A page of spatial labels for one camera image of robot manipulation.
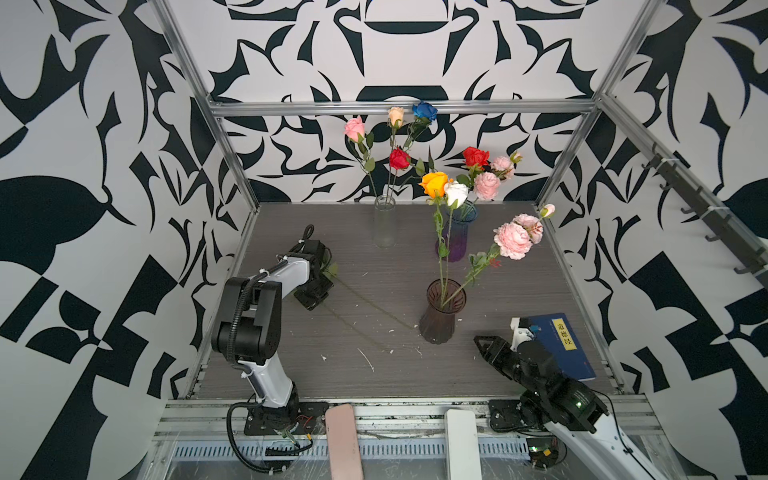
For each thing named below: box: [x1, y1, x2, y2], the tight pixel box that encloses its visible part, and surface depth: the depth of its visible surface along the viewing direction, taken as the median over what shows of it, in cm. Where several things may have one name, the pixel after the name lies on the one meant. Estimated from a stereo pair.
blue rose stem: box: [402, 101, 438, 151], surface depth 85 cm
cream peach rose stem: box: [386, 107, 405, 202], surface depth 86 cm
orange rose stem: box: [419, 171, 452, 307], surface depth 70 cm
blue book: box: [531, 312, 597, 381], surface depth 87 cm
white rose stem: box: [442, 182, 469, 305], surface depth 67 cm
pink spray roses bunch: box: [473, 152, 523, 201], surface depth 83 cm
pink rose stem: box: [344, 116, 377, 202], surface depth 79 cm
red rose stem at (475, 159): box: [456, 147, 490, 191], surface depth 89 cm
